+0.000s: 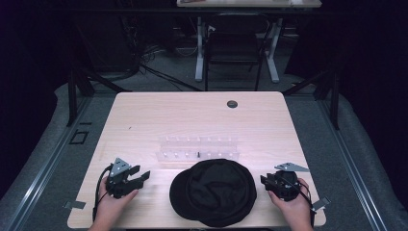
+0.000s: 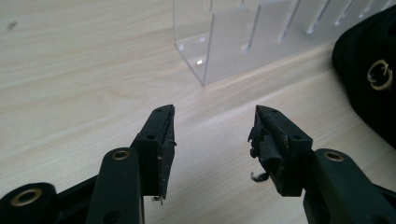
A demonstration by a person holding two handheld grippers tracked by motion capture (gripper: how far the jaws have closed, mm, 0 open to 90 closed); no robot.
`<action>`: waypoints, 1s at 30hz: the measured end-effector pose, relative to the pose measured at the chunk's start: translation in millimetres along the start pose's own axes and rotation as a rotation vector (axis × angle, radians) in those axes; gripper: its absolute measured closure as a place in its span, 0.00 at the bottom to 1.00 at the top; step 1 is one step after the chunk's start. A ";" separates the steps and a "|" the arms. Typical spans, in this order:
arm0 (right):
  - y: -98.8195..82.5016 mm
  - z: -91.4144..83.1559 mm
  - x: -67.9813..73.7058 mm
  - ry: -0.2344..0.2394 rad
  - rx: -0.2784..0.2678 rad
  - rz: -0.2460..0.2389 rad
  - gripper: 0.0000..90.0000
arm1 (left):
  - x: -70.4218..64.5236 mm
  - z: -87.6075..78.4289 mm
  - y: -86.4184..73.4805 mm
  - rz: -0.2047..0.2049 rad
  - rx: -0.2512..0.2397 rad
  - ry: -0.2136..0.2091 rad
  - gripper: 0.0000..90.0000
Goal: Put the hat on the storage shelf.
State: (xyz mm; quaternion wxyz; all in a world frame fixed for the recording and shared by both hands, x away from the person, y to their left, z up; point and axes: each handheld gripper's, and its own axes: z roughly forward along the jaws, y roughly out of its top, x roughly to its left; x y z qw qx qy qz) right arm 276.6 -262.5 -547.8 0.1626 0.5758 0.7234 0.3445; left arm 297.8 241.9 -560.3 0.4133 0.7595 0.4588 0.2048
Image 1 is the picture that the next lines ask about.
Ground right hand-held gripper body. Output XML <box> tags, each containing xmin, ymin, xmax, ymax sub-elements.
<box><xmin>265</xmin><ymin>162</ymin><xmax>311</xmax><ymax>203</ymax></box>

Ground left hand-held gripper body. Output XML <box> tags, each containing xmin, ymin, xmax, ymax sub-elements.
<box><xmin>105</xmin><ymin>157</ymin><xmax>144</xmax><ymax>199</ymax></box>

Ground black hat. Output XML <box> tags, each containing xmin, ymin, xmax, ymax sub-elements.
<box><xmin>168</xmin><ymin>158</ymin><xmax>258</xmax><ymax>228</ymax></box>

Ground person's left hand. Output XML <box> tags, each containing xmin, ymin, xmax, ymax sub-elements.
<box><xmin>91</xmin><ymin>177</ymin><xmax>140</xmax><ymax>227</ymax></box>

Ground person's right hand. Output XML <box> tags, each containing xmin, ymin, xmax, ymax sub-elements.
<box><xmin>268</xmin><ymin>177</ymin><xmax>315</xmax><ymax>227</ymax></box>

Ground clear acrylic peg rack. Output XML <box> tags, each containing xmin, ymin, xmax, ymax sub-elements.
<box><xmin>155</xmin><ymin>135</ymin><xmax>242</xmax><ymax>163</ymax></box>

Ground black chair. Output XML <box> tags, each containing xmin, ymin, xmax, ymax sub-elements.
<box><xmin>203</xmin><ymin>13</ymin><xmax>272</xmax><ymax>92</ymax></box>

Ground white-legged desk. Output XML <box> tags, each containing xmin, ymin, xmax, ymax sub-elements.
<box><xmin>176</xmin><ymin>0</ymin><xmax>323</xmax><ymax>85</ymax></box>

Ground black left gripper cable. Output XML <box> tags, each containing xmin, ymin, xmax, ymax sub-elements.
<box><xmin>91</xmin><ymin>165</ymin><xmax>114</xmax><ymax>223</ymax></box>

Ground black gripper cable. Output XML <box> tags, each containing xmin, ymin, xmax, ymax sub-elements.
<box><xmin>91</xmin><ymin>165</ymin><xmax>114</xmax><ymax>223</ymax></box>
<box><xmin>282</xmin><ymin>174</ymin><xmax>317</xmax><ymax>227</ymax></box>

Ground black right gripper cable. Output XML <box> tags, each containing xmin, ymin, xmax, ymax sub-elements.
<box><xmin>282</xmin><ymin>174</ymin><xmax>317</xmax><ymax>227</ymax></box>

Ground metal table edge bracket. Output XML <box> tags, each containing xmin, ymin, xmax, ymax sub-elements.
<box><xmin>311</xmin><ymin>195</ymin><xmax>332</xmax><ymax>212</ymax></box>
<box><xmin>63</xmin><ymin>199</ymin><xmax>87</xmax><ymax>211</ymax></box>

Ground aluminium floor rail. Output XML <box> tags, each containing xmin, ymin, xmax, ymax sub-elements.
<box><xmin>4</xmin><ymin>95</ymin><xmax>95</xmax><ymax>231</ymax></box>
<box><xmin>316</xmin><ymin>95</ymin><xmax>391</xmax><ymax>231</ymax></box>

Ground black metal frame stand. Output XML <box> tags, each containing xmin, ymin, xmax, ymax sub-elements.
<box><xmin>281</xmin><ymin>62</ymin><xmax>342</xmax><ymax>131</ymax></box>
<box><xmin>65</xmin><ymin>23</ymin><xmax>133</xmax><ymax>128</ymax></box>

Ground bundle of floor cables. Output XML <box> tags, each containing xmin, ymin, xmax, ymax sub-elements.
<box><xmin>119</xmin><ymin>15</ymin><xmax>203</xmax><ymax>92</ymax></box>

